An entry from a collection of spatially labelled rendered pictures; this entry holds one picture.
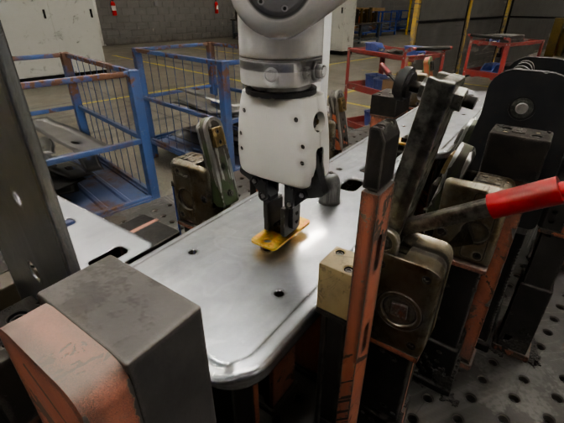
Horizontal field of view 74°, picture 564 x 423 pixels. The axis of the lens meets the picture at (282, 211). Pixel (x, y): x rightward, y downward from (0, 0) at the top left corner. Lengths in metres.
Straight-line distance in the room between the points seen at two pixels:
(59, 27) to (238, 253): 8.15
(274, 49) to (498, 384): 0.65
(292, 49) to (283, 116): 0.06
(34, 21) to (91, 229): 7.91
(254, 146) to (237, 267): 0.14
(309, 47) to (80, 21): 8.32
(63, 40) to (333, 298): 8.32
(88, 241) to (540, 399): 0.73
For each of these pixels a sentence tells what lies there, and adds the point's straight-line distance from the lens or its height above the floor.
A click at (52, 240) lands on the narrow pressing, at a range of 0.24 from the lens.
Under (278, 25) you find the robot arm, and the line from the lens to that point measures 0.30.
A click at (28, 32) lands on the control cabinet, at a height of 0.83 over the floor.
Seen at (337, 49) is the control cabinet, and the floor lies 0.13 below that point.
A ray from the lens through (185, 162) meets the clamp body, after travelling 0.62.
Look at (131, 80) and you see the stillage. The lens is 2.33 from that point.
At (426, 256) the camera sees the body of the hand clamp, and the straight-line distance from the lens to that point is 0.39.
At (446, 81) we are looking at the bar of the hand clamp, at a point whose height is 1.21.
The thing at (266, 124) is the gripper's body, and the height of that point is 1.15.
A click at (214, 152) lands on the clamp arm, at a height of 1.07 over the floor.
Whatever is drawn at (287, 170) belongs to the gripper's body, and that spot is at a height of 1.11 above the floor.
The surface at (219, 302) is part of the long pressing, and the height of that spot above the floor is 1.00.
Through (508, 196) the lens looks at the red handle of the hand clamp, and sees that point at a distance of 0.35.
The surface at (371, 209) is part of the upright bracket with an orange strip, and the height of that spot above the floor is 1.14.
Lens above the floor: 1.27
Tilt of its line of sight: 29 degrees down
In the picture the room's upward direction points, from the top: straight up
